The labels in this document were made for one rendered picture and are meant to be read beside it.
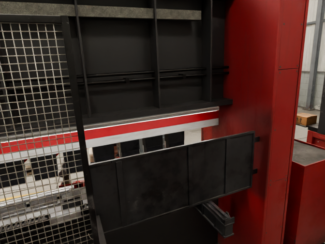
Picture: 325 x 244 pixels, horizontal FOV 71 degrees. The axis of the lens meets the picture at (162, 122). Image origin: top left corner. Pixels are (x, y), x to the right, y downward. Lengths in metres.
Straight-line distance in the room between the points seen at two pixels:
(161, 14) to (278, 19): 0.72
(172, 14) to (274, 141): 1.10
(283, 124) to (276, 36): 0.59
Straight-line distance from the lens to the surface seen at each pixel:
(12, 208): 1.92
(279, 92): 1.68
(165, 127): 1.84
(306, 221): 2.46
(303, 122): 3.32
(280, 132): 1.77
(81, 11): 1.51
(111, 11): 1.53
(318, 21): 9.19
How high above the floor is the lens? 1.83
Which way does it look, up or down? 15 degrees down
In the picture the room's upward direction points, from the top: 3 degrees counter-clockwise
